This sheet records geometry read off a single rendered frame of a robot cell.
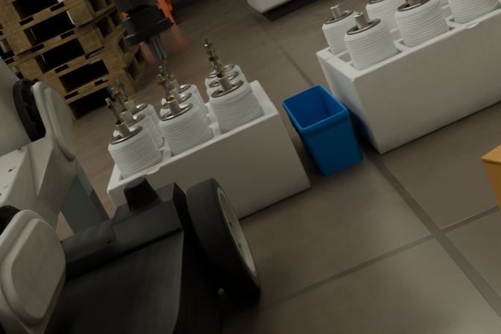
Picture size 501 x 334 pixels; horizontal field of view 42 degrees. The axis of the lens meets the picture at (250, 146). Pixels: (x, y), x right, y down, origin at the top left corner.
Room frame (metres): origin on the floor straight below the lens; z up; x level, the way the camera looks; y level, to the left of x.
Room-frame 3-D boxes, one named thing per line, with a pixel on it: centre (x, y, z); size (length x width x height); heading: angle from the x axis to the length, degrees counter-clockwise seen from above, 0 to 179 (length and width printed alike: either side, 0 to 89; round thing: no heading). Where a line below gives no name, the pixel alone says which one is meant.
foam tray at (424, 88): (1.48, -0.44, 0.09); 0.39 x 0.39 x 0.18; 88
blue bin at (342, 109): (1.45, -0.17, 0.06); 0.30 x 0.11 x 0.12; 178
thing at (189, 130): (1.37, 0.11, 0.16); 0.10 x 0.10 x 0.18
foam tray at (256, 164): (1.49, 0.11, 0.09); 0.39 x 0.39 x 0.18; 89
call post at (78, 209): (1.42, 0.40, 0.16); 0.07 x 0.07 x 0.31; 89
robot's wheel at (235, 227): (1.01, 0.10, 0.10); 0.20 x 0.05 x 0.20; 177
